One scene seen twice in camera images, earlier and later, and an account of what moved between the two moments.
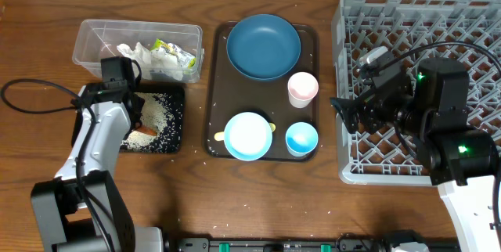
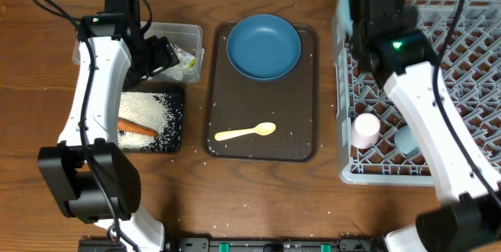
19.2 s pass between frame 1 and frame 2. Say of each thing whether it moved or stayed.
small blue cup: moved
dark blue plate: stayed
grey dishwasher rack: stayed
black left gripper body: moved
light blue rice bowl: moved
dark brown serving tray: stayed
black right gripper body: moved
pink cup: moved
